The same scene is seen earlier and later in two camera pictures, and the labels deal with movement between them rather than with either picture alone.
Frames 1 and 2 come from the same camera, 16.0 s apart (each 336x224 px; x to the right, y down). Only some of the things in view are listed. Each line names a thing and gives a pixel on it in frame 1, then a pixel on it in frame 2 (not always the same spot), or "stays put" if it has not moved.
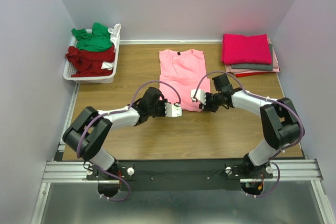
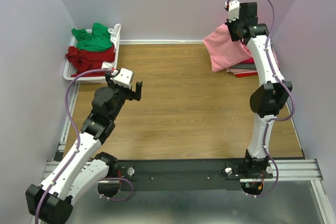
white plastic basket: [109, 78] stays put
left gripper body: [159, 110] to [122, 94]
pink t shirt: [180, 72] to [223, 52]
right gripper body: [212, 102] to [233, 28]
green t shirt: [99, 40] stays put
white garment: [115, 35] stays put
